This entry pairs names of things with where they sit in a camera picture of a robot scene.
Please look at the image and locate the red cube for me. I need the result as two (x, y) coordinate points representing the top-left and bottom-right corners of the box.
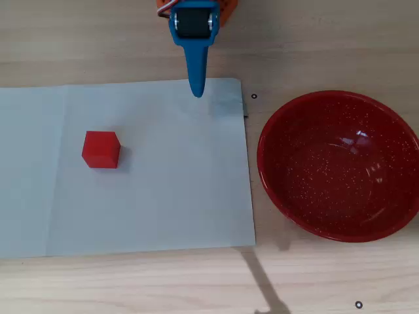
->
(81, 130), (122, 169)

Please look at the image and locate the white red gripper cable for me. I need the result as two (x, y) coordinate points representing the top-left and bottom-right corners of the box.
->
(156, 3), (173, 20)

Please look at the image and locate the red speckled bowl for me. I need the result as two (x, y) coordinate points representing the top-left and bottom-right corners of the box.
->
(257, 90), (419, 243)

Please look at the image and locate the orange robot base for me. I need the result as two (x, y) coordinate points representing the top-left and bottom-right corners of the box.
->
(155, 0), (239, 27)

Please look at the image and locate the white paper sheet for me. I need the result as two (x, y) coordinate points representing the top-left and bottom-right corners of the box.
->
(0, 77), (257, 260)

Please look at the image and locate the blue gripper with motor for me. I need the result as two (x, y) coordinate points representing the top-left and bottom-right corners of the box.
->
(168, 0), (221, 99)

